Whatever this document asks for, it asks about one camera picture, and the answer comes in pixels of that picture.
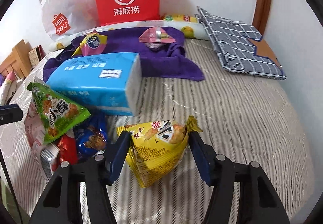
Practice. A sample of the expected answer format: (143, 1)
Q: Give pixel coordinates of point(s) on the white plastic bag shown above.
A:
(63, 9)

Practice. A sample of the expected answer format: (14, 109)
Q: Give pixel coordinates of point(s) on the fruit print pillow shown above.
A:
(193, 29)

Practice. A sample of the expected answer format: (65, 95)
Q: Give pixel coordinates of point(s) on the yellow snack packet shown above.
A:
(156, 155)

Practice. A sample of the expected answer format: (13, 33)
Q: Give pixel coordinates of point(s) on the grey striped quilt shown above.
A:
(239, 125)

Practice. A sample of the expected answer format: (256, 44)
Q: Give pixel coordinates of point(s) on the white packet with red print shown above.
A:
(49, 161)

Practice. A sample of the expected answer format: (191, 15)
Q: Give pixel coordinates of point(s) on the blue snack packet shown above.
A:
(90, 138)

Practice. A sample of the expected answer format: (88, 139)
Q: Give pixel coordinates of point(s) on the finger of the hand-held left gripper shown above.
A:
(10, 115)

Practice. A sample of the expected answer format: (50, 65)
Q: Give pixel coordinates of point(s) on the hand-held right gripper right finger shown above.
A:
(201, 161)

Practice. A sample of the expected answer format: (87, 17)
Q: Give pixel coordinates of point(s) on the blue tissue pack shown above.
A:
(93, 80)

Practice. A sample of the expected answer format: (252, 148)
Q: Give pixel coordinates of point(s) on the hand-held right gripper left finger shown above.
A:
(118, 161)

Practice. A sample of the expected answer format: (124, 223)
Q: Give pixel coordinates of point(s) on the green snack packet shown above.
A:
(58, 115)

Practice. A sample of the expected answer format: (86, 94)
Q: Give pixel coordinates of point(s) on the yellow packet with red label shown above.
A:
(176, 17)

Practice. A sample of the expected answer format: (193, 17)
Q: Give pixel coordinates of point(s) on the pink floral pillow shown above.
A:
(8, 87)

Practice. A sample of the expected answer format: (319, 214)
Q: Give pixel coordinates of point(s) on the pink and white snack packet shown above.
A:
(34, 130)

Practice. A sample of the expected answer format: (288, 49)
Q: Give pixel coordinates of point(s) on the red snack packet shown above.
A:
(67, 150)

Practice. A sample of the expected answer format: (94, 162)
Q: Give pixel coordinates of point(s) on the light wooden furniture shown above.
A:
(17, 60)

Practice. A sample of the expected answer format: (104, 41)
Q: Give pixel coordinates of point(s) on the purple and pink snack packet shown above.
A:
(93, 43)

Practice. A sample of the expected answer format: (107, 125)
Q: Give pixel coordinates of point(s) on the grey checked cloth bag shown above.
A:
(237, 42)

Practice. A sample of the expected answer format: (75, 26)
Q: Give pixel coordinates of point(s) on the purple towel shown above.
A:
(161, 62)

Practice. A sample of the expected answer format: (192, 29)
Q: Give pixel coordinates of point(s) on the patterned box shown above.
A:
(36, 55)

